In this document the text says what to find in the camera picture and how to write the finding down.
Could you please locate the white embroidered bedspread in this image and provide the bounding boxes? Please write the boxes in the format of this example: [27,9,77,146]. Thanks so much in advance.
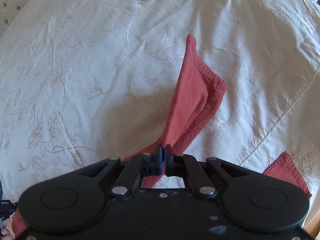
[1,0,319,216]

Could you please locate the person's left hand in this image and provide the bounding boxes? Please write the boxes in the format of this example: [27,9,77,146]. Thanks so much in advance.
[1,228,12,240]

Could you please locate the red pants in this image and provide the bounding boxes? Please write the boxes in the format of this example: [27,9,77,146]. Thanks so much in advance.
[18,35,310,239]

